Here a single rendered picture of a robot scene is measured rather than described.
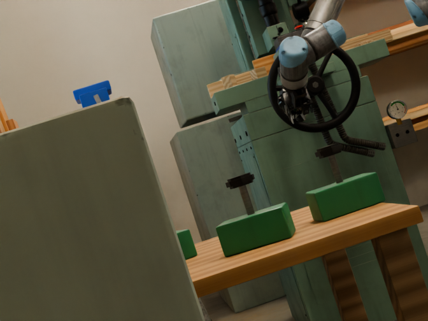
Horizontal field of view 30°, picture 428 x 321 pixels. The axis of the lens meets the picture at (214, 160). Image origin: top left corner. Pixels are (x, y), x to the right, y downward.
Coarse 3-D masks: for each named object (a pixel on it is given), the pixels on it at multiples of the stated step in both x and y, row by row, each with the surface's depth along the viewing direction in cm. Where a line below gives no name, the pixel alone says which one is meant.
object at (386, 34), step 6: (384, 30) 282; (366, 36) 282; (372, 36) 282; (378, 36) 282; (384, 36) 282; (390, 36) 282; (348, 42) 281; (354, 42) 281; (342, 48) 281; (348, 48) 281; (240, 78) 279; (246, 78) 279
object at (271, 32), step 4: (276, 24) 276; (280, 24) 276; (284, 24) 276; (268, 28) 276; (272, 28) 276; (276, 28) 276; (284, 28) 276; (264, 32) 282; (268, 32) 276; (272, 32) 276; (276, 32) 276; (284, 32) 276; (288, 32) 276; (264, 36) 285; (268, 36) 277; (272, 36) 276; (264, 40) 287; (268, 40) 280; (272, 40) 276; (268, 44) 282; (272, 44) 276; (268, 48) 285; (272, 48) 281; (268, 52) 289
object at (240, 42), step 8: (224, 0) 301; (232, 0) 299; (224, 8) 308; (232, 8) 298; (288, 8) 300; (224, 16) 316; (232, 16) 298; (240, 16) 299; (288, 16) 299; (232, 24) 300; (240, 24) 298; (232, 32) 307; (240, 32) 298; (232, 40) 312; (240, 40) 298; (240, 48) 300; (248, 48) 298; (240, 56) 305; (248, 56) 298; (240, 64) 313; (248, 64) 298
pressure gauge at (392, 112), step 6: (390, 102) 261; (396, 102) 259; (402, 102) 259; (390, 108) 259; (396, 108) 259; (402, 108) 259; (390, 114) 259; (396, 114) 259; (402, 114) 259; (396, 120) 262
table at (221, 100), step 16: (352, 48) 265; (368, 48) 266; (384, 48) 266; (336, 64) 265; (368, 64) 279; (256, 80) 264; (224, 96) 263; (240, 96) 263; (256, 96) 263; (224, 112) 283
